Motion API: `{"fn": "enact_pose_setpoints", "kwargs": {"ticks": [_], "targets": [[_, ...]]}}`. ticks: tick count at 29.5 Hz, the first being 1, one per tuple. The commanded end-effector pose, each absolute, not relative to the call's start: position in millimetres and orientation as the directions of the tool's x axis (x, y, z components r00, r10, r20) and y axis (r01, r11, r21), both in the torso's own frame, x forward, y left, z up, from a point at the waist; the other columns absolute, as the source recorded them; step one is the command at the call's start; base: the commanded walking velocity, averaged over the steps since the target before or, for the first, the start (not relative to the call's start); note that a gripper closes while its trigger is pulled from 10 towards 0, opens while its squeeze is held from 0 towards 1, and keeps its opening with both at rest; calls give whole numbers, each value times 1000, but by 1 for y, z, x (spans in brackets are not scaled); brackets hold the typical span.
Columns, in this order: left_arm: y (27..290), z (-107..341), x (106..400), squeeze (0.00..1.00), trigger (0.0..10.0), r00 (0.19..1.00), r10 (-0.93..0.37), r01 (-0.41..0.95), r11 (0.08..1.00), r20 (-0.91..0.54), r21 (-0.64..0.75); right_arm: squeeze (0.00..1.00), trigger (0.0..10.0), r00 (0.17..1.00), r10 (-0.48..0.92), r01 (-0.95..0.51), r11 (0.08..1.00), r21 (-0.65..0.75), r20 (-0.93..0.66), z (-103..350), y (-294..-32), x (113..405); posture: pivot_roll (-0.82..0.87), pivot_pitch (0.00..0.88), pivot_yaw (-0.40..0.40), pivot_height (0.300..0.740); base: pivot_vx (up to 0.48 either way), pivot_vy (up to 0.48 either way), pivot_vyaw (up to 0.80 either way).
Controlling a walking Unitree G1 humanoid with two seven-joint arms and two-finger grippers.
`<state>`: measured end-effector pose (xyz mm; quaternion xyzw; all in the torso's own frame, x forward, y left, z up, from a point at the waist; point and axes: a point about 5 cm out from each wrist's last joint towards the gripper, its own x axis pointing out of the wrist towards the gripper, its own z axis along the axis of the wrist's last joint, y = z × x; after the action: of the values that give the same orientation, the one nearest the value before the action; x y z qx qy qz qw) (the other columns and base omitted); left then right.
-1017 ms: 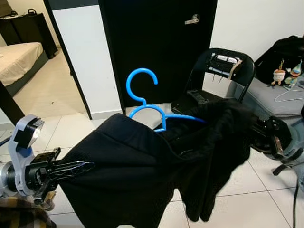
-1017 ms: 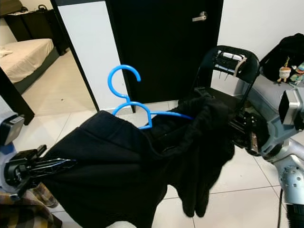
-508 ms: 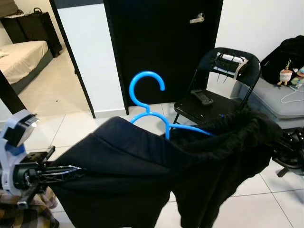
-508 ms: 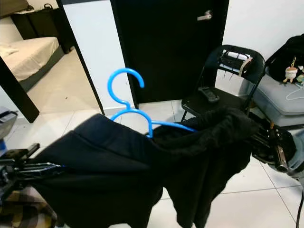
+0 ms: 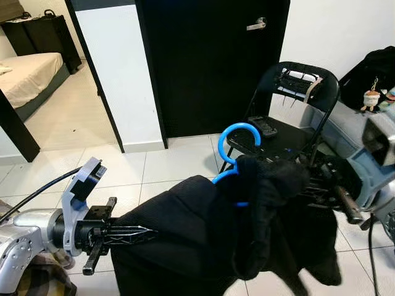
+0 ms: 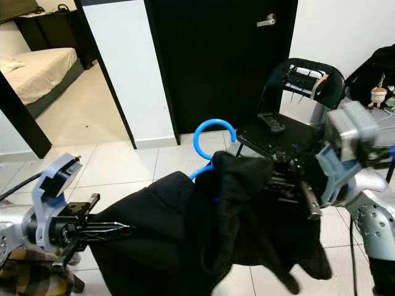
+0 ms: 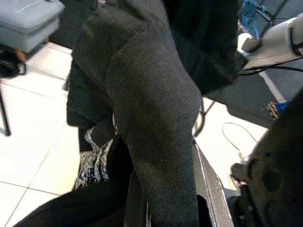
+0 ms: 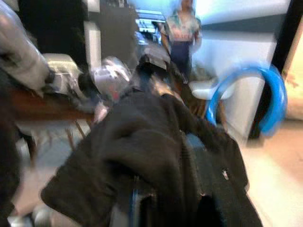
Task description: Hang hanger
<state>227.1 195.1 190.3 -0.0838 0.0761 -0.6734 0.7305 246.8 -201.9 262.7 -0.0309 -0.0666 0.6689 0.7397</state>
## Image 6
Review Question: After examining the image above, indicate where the black knit garment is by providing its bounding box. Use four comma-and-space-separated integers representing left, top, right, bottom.
86, 151, 334, 296

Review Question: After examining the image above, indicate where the yellow black plaid shirt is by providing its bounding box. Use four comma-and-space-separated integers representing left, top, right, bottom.
0, 262, 84, 296

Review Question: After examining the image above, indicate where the blue plastic hanger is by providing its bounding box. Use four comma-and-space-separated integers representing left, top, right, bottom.
189, 118, 238, 204

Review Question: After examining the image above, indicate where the black folding chair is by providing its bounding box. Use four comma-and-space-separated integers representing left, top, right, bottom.
235, 57, 346, 161

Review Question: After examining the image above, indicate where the black remote control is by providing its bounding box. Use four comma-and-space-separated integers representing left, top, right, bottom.
258, 112, 286, 134

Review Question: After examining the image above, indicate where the black door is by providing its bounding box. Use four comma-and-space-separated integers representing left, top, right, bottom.
144, 0, 299, 138

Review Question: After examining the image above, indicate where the bed with beige sheet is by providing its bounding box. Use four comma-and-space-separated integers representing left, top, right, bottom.
0, 47, 80, 105

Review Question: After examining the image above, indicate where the black backpack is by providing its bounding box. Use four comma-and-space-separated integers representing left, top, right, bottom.
344, 43, 395, 109

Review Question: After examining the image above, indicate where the black cabinet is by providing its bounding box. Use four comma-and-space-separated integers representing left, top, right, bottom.
14, 9, 98, 70

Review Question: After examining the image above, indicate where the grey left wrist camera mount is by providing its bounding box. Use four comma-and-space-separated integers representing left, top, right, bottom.
31, 154, 82, 253

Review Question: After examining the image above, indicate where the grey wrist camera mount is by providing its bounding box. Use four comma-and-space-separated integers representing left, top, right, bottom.
314, 101, 391, 208
31, 154, 82, 253

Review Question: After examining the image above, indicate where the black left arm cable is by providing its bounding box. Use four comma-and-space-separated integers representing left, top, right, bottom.
0, 173, 41, 201

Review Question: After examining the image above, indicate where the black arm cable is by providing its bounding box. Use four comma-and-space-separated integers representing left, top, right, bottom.
0, 173, 41, 201
349, 244, 362, 296

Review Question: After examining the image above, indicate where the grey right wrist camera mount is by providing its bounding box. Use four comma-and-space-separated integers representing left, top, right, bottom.
314, 101, 391, 208

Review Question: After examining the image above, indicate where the beige strap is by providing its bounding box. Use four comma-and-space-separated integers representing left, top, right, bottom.
310, 74, 329, 98

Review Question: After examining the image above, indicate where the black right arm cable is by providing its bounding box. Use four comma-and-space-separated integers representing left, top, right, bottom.
349, 244, 362, 296

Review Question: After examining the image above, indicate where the brown white plush keychain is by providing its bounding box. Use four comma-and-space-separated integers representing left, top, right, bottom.
369, 74, 389, 110

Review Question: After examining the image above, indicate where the silver door handle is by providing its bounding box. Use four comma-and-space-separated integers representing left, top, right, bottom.
256, 14, 277, 28

